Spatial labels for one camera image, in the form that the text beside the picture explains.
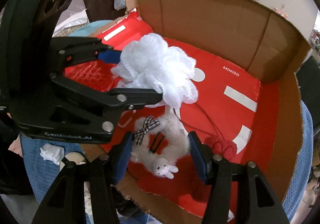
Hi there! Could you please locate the beige round powder puff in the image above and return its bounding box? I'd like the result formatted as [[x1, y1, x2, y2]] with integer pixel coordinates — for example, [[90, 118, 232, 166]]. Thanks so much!
[[60, 152, 87, 171]]

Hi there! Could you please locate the red foam net sleeve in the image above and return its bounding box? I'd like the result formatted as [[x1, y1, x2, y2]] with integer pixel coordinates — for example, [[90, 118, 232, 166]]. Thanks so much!
[[65, 60, 121, 92]]

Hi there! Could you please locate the white plush bunny keychain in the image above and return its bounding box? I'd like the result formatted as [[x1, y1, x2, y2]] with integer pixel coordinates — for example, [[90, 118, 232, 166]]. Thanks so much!
[[131, 110, 190, 180]]

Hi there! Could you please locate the blue knitted blanket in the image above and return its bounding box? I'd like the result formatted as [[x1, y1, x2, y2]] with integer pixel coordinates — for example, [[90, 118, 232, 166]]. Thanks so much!
[[20, 102, 313, 221]]

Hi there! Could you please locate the white crumpled tissue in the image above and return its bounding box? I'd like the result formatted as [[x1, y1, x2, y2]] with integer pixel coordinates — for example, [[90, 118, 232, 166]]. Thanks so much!
[[40, 143, 65, 165]]

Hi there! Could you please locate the pink plush toy on wall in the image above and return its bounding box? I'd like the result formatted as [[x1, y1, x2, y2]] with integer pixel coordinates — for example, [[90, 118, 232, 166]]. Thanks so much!
[[274, 4, 288, 19]]

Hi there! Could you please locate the cardboard box red lining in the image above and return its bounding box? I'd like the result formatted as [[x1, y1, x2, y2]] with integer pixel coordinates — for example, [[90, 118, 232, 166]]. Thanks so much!
[[80, 0, 313, 224]]

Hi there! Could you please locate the white mesh bath pouf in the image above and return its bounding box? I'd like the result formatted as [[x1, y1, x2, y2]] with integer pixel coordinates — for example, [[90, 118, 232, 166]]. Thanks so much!
[[111, 33, 199, 109]]

